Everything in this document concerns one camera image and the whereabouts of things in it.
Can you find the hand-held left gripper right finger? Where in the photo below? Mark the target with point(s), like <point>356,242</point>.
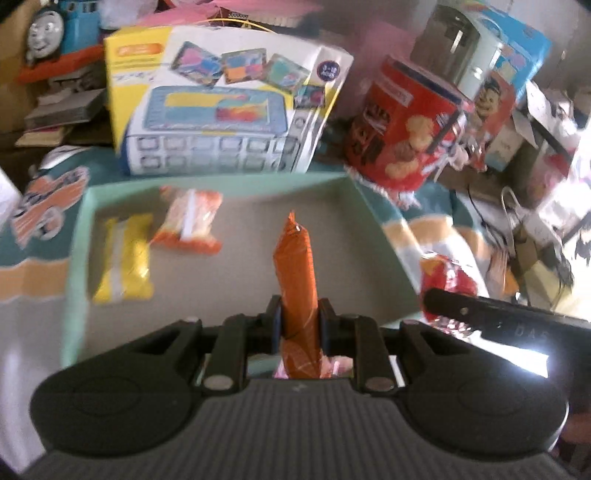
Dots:
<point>326,323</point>

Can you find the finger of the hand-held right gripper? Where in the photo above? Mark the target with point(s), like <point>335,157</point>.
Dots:
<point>455,307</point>

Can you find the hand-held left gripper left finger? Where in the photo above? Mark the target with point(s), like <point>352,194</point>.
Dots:
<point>277,321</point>

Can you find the red orange snack packet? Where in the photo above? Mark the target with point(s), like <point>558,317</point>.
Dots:
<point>450,274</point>

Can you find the pale green cardboard box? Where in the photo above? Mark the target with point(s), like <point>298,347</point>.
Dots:
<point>240,277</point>

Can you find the orange white peanut packet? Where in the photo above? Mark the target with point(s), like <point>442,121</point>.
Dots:
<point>189,221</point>

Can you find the yellow snack packet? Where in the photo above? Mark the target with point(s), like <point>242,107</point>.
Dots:
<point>122,263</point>

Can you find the red biscuit box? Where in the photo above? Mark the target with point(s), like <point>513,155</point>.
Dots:
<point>401,124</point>

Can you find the red cartoon face box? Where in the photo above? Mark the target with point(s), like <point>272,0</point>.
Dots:
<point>494,106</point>

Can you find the yellow white toy tablet box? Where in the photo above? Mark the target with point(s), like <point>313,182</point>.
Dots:
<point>207,106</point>

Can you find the teal printed blanket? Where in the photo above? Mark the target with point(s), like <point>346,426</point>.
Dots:
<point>41,249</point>

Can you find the blue printed box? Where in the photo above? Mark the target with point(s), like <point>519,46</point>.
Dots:
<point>521,41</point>

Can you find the white printed paper sheet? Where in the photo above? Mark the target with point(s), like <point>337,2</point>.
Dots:
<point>5,194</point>

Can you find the pink cloth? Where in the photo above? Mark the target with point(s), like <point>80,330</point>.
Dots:
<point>231,11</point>

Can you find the blue train toy with face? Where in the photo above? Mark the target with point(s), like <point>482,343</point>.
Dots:
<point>51,32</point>

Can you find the brown cardboard box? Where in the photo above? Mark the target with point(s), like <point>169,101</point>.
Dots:
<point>9,69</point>

